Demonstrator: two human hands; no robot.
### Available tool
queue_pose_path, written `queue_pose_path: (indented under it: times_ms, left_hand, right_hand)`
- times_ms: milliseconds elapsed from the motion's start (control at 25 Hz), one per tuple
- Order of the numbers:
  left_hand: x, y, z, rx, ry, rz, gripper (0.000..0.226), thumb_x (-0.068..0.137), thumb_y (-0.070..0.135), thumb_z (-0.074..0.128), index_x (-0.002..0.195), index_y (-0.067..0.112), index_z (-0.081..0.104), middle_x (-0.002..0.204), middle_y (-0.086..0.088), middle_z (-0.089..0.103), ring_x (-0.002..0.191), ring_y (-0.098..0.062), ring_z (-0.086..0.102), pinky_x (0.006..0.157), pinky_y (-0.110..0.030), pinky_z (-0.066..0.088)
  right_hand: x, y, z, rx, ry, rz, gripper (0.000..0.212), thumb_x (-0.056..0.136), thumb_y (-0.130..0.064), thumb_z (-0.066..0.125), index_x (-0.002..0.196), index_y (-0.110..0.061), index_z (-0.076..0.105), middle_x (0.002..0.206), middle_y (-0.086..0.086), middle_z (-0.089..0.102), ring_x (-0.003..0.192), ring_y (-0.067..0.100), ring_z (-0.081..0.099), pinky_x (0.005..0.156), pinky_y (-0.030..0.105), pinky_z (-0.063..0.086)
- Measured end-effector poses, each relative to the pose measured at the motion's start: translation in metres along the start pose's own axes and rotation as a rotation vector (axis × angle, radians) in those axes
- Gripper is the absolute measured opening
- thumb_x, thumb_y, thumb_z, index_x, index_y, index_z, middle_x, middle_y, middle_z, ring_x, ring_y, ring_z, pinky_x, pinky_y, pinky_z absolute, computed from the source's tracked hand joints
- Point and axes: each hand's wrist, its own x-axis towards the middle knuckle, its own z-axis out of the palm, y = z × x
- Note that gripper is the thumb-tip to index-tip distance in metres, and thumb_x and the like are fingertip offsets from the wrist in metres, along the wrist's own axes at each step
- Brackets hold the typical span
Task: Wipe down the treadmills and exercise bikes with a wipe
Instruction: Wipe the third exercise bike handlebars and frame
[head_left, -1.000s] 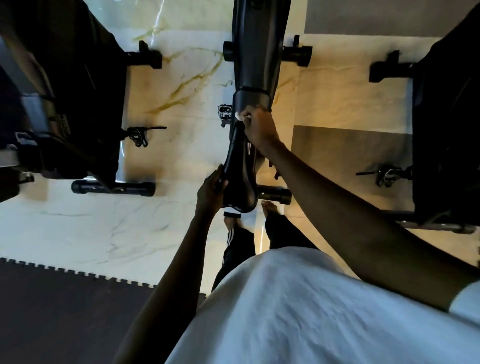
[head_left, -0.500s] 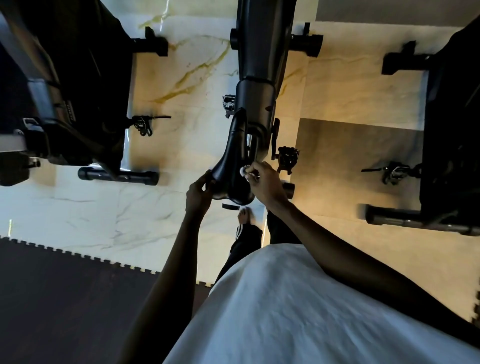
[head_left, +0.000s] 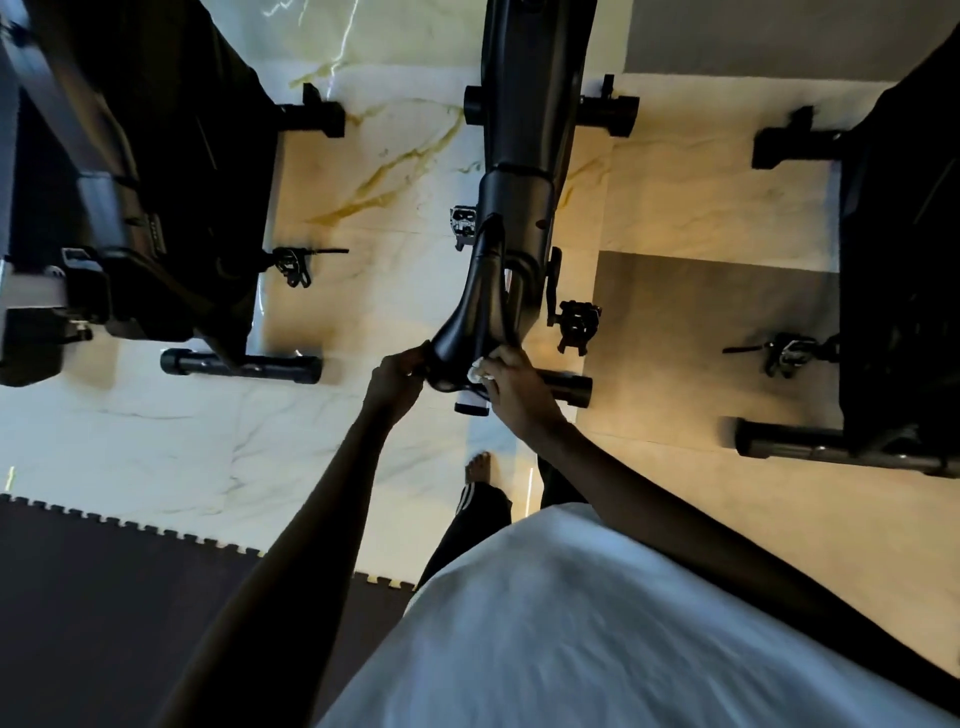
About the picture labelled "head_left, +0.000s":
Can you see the person's right hand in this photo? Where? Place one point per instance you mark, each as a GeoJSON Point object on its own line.
{"type": "Point", "coordinates": [519, 395]}

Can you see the black interlocking foam mat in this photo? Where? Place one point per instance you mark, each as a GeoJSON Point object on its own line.
{"type": "Point", "coordinates": [120, 615]}

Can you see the person's right forearm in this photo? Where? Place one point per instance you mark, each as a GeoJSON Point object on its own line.
{"type": "Point", "coordinates": [750, 540]}

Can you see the person's left forearm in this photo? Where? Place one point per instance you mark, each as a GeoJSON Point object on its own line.
{"type": "Point", "coordinates": [285, 600]}

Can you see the person's bare foot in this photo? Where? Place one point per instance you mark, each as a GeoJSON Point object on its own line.
{"type": "Point", "coordinates": [480, 468]}

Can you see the black striped trousers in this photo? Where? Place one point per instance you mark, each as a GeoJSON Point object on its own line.
{"type": "Point", "coordinates": [480, 518]}

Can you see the person's left hand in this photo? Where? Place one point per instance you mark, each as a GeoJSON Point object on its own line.
{"type": "Point", "coordinates": [395, 387]}

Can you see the small white wipe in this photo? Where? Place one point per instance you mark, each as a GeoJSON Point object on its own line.
{"type": "Point", "coordinates": [477, 371]}

